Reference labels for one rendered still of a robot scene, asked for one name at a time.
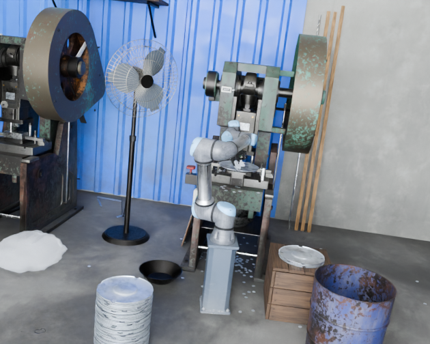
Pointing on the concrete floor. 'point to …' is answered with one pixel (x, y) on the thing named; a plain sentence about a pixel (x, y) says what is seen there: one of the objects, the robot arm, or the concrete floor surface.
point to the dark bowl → (160, 271)
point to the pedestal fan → (119, 76)
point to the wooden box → (288, 288)
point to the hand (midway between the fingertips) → (237, 168)
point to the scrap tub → (349, 306)
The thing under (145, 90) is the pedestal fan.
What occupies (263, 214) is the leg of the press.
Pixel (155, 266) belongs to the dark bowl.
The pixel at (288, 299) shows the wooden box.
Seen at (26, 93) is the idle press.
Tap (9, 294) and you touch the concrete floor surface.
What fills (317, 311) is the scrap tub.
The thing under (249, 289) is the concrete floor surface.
